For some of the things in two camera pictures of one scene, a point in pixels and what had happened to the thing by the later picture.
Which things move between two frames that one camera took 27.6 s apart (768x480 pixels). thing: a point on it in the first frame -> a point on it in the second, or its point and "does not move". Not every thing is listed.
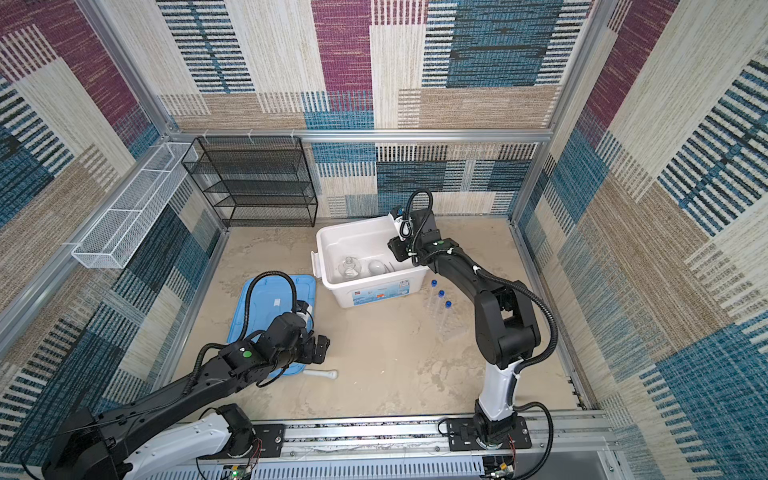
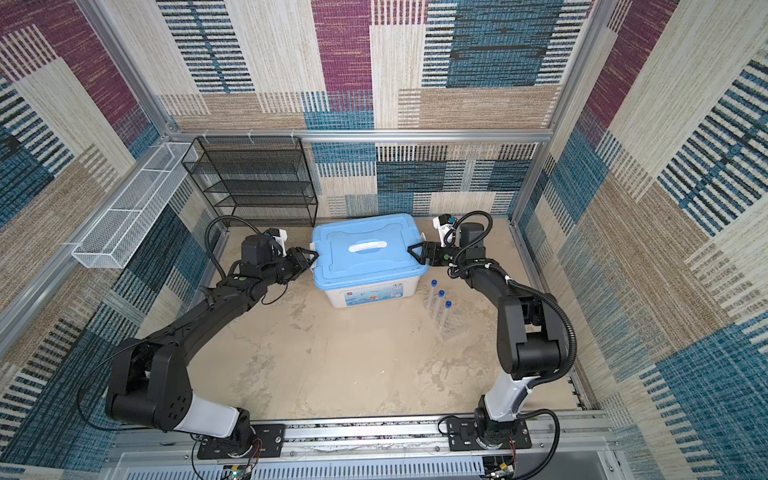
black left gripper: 310,354 -> 301,263
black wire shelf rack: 255,181 does not move
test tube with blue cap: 434,284 does not move
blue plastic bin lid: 270,296 -> 364,250
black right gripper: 395,244 -> 427,247
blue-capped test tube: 448,314 does not move
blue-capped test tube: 441,295 does not move
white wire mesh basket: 110,242 does not move
